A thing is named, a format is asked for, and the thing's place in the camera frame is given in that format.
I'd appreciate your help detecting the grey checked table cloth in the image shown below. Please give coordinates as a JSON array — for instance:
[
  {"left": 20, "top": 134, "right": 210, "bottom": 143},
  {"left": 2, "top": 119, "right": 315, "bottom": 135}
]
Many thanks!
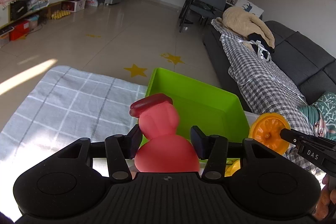
[{"left": 1, "top": 66, "right": 147, "bottom": 161}]

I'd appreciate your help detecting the beige folded blanket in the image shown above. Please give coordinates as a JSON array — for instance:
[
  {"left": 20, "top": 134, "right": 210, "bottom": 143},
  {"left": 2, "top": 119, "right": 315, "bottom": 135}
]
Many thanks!
[{"left": 222, "top": 6, "right": 275, "bottom": 48}]

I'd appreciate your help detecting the dark grey sofa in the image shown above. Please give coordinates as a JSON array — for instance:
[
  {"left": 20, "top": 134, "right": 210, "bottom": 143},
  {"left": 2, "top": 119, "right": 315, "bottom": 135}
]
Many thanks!
[{"left": 203, "top": 20, "right": 335, "bottom": 111}]

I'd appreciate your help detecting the green patterned cushion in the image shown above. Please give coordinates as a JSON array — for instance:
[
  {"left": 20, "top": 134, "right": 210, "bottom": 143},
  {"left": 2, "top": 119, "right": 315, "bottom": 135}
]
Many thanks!
[{"left": 299, "top": 92, "right": 336, "bottom": 141}]

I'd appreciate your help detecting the orange plastic wheel toy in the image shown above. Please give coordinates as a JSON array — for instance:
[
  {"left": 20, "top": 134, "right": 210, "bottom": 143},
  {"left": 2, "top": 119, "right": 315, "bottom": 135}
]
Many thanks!
[{"left": 248, "top": 113, "right": 290, "bottom": 155}]

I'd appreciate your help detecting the red storage box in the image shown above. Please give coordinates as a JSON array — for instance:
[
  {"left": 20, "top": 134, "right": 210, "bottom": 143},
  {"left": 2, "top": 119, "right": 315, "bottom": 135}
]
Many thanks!
[{"left": 10, "top": 20, "right": 30, "bottom": 41}]

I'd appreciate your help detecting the pink rubber duck toy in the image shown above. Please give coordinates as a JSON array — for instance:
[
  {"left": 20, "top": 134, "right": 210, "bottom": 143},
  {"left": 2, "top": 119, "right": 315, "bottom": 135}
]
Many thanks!
[{"left": 129, "top": 93, "right": 200, "bottom": 173}]

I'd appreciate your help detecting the green plastic storage box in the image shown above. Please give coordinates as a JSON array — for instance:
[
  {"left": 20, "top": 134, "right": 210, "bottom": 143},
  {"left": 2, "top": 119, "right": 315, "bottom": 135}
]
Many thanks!
[{"left": 144, "top": 67, "right": 251, "bottom": 164}]

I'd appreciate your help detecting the person's right hand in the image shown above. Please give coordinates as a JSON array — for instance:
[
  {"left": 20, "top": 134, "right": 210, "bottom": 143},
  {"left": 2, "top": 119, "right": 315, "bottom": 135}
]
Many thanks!
[{"left": 314, "top": 175, "right": 335, "bottom": 221}]

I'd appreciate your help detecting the black garment with straps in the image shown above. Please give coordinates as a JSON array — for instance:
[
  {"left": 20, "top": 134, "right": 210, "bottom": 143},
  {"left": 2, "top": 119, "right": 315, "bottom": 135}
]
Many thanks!
[{"left": 247, "top": 32, "right": 274, "bottom": 54}]

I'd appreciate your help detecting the grey office chair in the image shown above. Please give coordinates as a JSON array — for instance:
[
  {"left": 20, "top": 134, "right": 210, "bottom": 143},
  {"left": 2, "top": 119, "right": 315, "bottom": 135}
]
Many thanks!
[{"left": 179, "top": 0, "right": 226, "bottom": 32}]

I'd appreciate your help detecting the grey gingham sofa cover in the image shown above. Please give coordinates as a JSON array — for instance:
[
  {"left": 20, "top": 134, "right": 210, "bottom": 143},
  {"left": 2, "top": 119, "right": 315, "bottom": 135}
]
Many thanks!
[{"left": 211, "top": 19, "right": 318, "bottom": 136}]

